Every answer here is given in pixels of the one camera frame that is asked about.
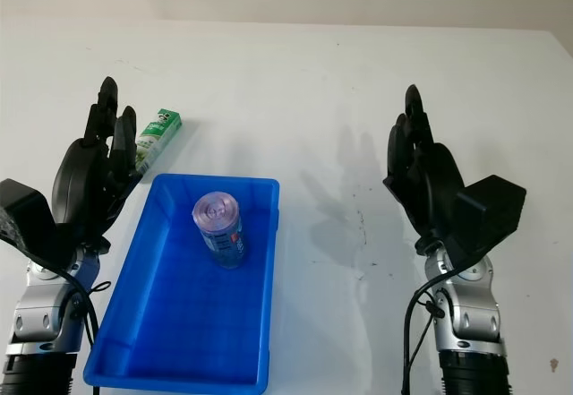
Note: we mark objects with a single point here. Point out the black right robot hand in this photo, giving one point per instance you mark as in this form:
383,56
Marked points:
430,180

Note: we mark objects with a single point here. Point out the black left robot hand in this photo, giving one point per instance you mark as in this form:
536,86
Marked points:
80,180

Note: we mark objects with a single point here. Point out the green white toothpaste box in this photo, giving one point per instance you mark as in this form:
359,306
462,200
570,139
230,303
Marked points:
156,137

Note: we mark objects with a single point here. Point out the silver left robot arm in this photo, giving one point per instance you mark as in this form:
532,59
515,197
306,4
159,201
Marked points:
36,314

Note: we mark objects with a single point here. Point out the blue plastic tray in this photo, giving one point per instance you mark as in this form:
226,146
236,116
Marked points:
179,314

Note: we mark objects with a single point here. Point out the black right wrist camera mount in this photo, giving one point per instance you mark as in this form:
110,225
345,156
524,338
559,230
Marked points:
488,211

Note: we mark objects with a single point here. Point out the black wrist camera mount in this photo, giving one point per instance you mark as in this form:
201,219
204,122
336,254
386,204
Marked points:
22,211
488,211

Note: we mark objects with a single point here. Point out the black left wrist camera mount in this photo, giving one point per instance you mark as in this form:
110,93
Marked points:
22,211

